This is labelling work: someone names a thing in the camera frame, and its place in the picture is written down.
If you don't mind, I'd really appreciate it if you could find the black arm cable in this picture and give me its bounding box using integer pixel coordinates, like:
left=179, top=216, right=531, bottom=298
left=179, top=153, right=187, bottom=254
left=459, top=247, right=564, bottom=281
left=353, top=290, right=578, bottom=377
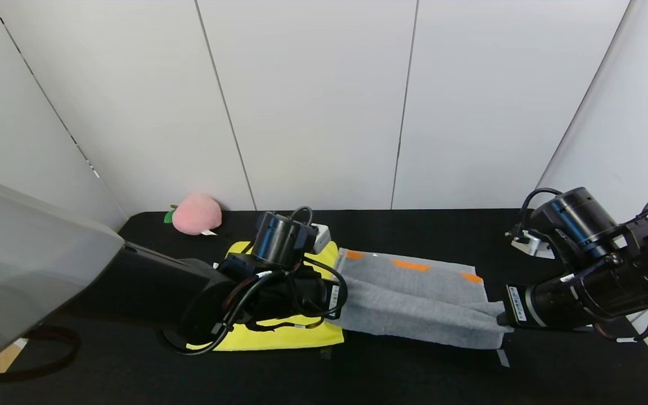
left=518, top=184, right=648, bottom=345
left=164, top=206, right=350, bottom=357

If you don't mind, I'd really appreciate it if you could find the white plug on floor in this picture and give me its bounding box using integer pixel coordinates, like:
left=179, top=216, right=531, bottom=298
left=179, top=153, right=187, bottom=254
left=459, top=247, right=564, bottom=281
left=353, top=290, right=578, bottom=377
left=308, top=223, right=332, bottom=254

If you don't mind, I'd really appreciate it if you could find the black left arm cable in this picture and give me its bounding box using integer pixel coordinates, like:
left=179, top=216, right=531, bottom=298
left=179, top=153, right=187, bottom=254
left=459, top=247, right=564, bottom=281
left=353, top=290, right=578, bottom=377
left=164, top=206, right=350, bottom=357

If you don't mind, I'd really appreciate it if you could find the braided left arm cable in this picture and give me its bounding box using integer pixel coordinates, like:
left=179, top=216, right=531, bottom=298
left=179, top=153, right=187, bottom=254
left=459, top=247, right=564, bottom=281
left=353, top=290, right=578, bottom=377
left=0, top=326, right=80, bottom=385

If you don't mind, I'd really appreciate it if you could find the pink peach plush toy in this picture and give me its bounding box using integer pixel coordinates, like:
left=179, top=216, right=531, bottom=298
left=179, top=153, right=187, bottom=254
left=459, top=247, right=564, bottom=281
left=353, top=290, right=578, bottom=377
left=164, top=195, right=223, bottom=236

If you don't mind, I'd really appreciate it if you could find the grey towel with orange marks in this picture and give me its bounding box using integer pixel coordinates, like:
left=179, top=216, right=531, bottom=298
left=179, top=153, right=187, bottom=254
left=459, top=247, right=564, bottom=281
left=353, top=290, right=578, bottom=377
left=330, top=247, right=514, bottom=350

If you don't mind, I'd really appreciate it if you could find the yellow towel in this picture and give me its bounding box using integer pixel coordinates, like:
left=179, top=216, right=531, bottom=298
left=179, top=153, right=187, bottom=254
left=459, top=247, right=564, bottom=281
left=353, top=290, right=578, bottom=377
left=186, top=241, right=346, bottom=352

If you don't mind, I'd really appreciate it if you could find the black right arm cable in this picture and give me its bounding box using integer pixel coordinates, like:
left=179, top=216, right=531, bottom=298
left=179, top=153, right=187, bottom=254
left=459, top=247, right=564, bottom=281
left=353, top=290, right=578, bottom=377
left=518, top=184, right=648, bottom=345

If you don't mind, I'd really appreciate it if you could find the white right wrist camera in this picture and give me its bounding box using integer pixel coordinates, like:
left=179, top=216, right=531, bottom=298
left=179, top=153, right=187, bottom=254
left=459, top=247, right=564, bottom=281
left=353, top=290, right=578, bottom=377
left=506, top=231, right=555, bottom=260

